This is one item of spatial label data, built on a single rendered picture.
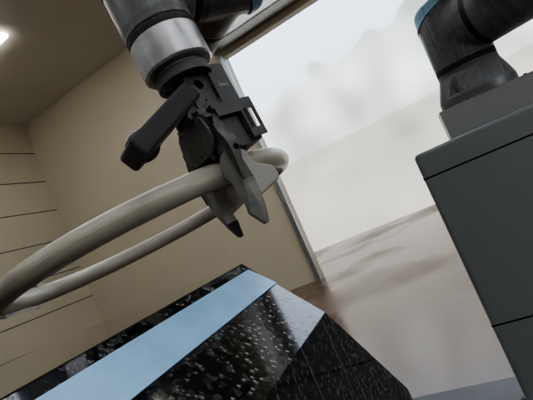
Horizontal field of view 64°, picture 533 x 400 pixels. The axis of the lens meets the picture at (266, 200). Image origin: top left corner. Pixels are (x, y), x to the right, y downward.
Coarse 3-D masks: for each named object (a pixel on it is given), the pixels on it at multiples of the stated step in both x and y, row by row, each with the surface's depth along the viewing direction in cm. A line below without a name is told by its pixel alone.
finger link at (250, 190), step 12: (228, 168) 48; (252, 168) 49; (264, 168) 50; (228, 180) 49; (240, 180) 47; (252, 180) 47; (264, 180) 49; (276, 180) 50; (240, 192) 48; (252, 192) 47; (252, 204) 47; (264, 204) 48; (252, 216) 48; (264, 216) 48
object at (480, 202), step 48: (480, 144) 94; (528, 144) 90; (432, 192) 99; (480, 192) 95; (528, 192) 91; (480, 240) 96; (528, 240) 92; (480, 288) 97; (528, 288) 93; (528, 336) 94; (528, 384) 95
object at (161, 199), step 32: (256, 160) 54; (288, 160) 65; (160, 192) 46; (192, 192) 47; (96, 224) 44; (128, 224) 45; (192, 224) 90; (32, 256) 46; (64, 256) 44; (128, 256) 86; (0, 288) 48; (32, 288) 69; (64, 288) 75
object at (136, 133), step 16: (176, 96) 48; (192, 96) 49; (160, 112) 46; (176, 112) 47; (144, 128) 45; (160, 128) 46; (128, 144) 44; (144, 144) 44; (160, 144) 49; (128, 160) 46; (144, 160) 45
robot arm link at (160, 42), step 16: (144, 32) 49; (160, 32) 48; (176, 32) 49; (192, 32) 50; (144, 48) 49; (160, 48) 48; (176, 48) 48; (192, 48) 49; (208, 48) 52; (144, 64) 50; (160, 64) 49; (144, 80) 51
